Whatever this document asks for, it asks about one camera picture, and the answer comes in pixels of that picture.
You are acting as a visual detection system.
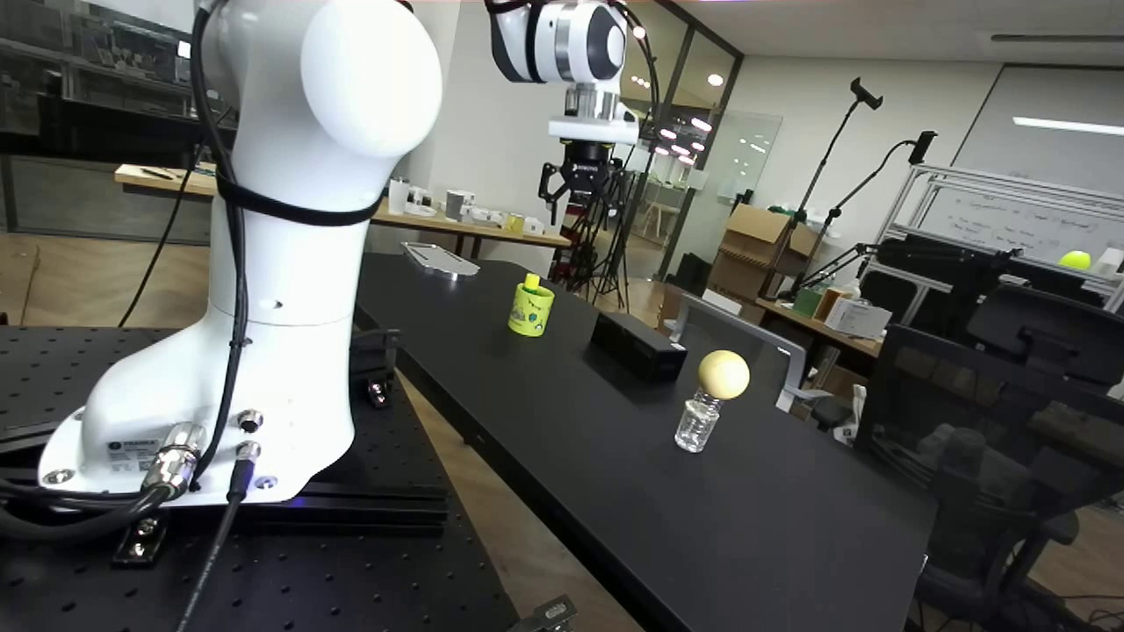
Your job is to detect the black optical breadboard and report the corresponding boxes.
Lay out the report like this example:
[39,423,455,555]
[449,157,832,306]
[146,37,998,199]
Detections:
[0,323,519,632]

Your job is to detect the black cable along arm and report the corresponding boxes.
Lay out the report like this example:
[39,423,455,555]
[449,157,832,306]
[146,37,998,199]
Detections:
[187,0,256,495]

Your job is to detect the black base cable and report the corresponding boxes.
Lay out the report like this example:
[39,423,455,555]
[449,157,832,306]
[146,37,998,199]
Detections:
[170,438,268,632]

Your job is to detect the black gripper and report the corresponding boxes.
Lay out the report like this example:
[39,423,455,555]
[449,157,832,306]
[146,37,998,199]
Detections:
[556,140,631,260]

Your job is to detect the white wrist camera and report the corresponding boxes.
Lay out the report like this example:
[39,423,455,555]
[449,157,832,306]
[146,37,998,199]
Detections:
[544,112,647,153]

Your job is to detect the black office chair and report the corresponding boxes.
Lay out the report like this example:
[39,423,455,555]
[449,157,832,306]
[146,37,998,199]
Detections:
[854,278,1124,632]

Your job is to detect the black box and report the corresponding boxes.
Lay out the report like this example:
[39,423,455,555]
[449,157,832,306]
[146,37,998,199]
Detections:
[581,306,693,385]

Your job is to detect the white whiteboard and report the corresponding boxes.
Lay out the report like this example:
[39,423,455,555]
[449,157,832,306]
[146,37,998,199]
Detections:
[873,157,1124,274]

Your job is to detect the pale yellow ball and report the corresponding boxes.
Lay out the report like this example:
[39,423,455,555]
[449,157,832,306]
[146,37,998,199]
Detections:
[694,348,754,406]

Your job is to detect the stacked cardboard boxes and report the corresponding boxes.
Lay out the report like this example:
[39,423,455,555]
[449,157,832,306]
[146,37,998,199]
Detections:
[706,203,825,309]

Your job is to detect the black stand with clamp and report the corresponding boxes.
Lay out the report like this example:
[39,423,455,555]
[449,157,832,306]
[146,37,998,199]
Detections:
[777,73,889,301]
[803,127,941,300]

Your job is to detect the clear glass cup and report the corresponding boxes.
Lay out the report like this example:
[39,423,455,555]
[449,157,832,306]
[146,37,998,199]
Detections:
[668,389,727,459]

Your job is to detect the silver metal plate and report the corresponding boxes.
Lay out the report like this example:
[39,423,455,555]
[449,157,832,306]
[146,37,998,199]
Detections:
[396,238,483,281]

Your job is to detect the wooden table black legs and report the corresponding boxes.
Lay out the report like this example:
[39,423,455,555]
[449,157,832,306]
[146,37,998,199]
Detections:
[110,162,573,267]

